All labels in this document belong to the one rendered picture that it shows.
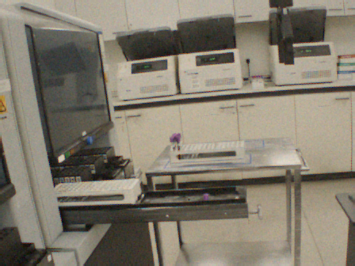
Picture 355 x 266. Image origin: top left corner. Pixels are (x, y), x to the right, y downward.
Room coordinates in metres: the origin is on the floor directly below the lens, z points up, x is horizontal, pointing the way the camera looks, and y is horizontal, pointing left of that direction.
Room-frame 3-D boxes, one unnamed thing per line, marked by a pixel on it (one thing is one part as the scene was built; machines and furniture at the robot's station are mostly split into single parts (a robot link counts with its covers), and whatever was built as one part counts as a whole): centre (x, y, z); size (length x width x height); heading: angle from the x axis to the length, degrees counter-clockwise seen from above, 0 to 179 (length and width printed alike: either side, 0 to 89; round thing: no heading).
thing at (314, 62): (3.50, -1.46, 1.25); 0.62 x 0.56 x 0.69; 166
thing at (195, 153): (1.49, -0.21, 0.85); 0.30 x 0.10 x 0.06; 75
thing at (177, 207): (1.18, 0.05, 0.78); 0.73 x 0.14 x 0.09; 77
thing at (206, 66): (3.69, -0.63, 1.24); 0.62 x 0.56 x 0.69; 167
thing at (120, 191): (1.22, 0.22, 0.83); 0.30 x 0.10 x 0.06; 77
